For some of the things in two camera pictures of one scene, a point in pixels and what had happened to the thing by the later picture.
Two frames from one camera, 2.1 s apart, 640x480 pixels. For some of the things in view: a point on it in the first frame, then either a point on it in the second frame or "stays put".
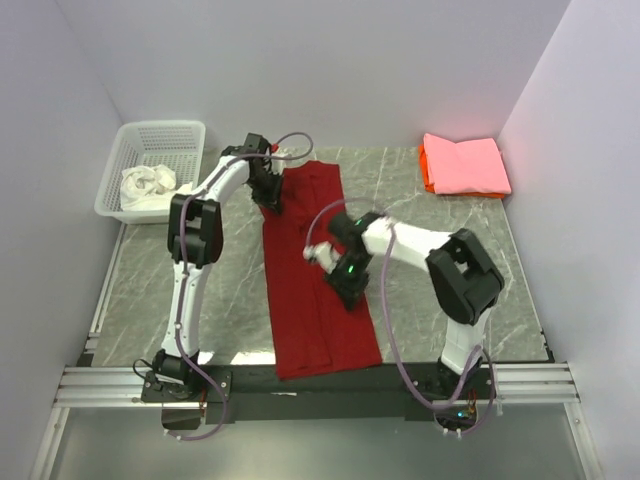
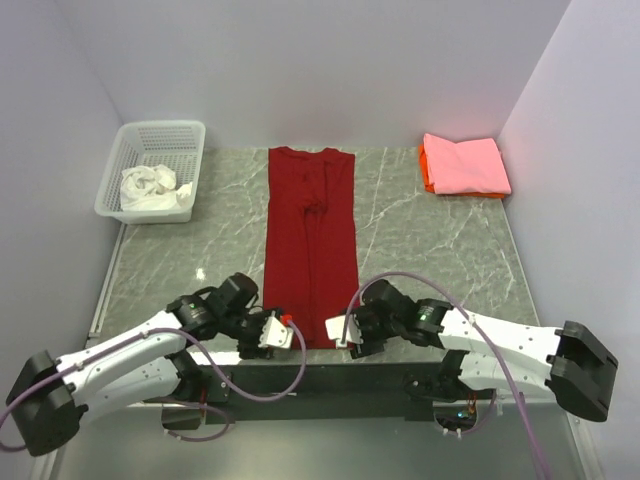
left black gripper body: [266, 188] → [246, 328]
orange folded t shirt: [429, 182] stays put
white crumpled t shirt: [149, 188] stays put
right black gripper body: [350, 275] → [374, 332]
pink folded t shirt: [467, 166] stays put
